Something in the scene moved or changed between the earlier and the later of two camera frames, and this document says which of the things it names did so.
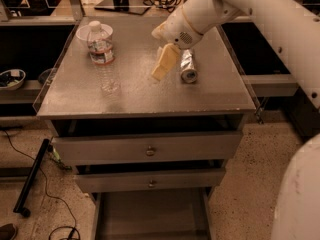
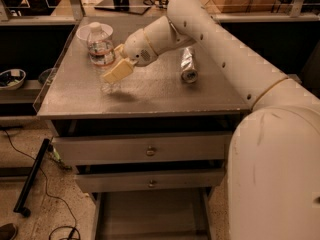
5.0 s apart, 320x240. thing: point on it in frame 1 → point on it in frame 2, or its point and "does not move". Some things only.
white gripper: (176, 31) → (138, 49)
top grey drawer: (150, 147) does not move
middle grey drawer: (133, 181) does not move
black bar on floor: (30, 180) does not move
